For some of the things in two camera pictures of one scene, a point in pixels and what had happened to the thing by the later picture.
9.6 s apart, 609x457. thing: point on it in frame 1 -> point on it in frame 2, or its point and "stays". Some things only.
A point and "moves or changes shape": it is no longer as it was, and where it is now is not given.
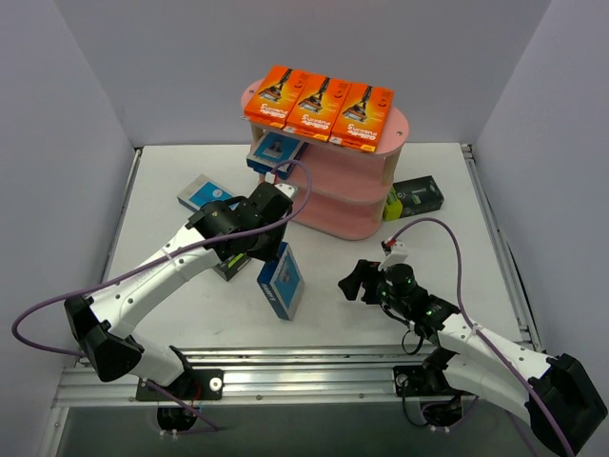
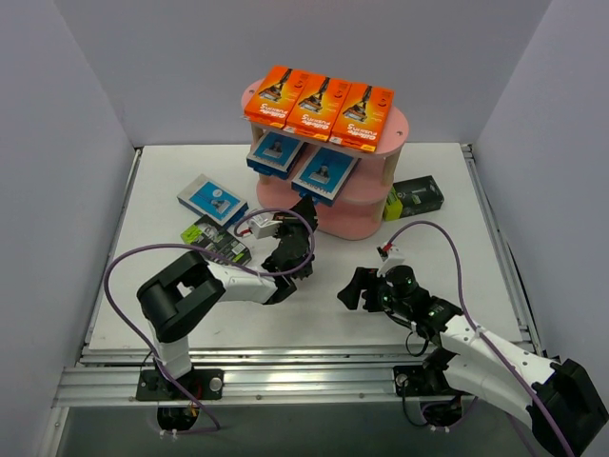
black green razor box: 413,196 stays
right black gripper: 369,284 stays
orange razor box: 317,107 stays
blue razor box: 283,282 moves or changes shape
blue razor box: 272,151 stays
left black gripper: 268,243 -> 295,229
